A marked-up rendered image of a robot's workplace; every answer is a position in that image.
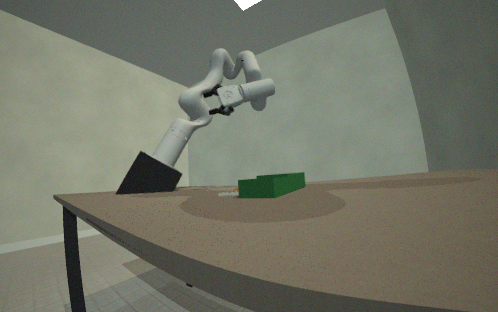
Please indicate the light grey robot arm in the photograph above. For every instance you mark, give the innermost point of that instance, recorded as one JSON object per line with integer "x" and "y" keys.
{"x": 180, "y": 131}

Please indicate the green bin with label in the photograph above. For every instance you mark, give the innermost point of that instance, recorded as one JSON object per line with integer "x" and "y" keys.
{"x": 271, "y": 186}

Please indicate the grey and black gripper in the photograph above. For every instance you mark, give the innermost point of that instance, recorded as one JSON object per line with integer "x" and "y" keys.
{"x": 229, "y": 94}

